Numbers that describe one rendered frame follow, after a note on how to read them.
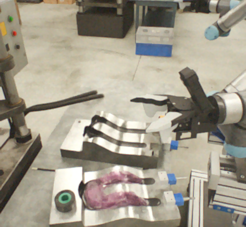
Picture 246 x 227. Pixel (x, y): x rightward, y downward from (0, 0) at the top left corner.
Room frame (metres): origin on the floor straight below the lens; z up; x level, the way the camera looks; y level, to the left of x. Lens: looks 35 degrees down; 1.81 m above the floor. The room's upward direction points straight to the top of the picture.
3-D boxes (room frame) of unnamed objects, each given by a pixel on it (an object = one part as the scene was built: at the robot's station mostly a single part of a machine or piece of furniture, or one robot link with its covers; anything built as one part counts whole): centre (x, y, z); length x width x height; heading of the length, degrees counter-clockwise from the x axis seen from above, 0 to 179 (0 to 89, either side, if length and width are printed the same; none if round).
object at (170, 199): (0.69, -0.24, 0.86); 0.13 x 0.05 x 0.05; 97
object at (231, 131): (0.56, -0.32, 1.34); 0.11 x 0.08 x 0.11; 11
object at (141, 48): (4.28, -0.53, 0.11); 0.61 x 0.41 x 0.22; 79
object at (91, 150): (1.07, 0.06, 0.87); 0.50 x 0.26 x 0.14; 80
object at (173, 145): (1.05, -0.29, 0.83); 0.13 x 0.05 x 0.05; 74
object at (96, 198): (0.71, 0.03, 0.90); 0.26 x 0.18 x 0.08; 97
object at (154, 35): (4.28, -0.53, 0.28); 0.61 x 0.41 x 0.15; 79
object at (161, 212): (0.71, 0.04, 0.86); 0.50 x 0.26 x 0.11; 97
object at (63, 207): (0.63, 0.22, 0.93); 0.08 x 0.08 x 0.04
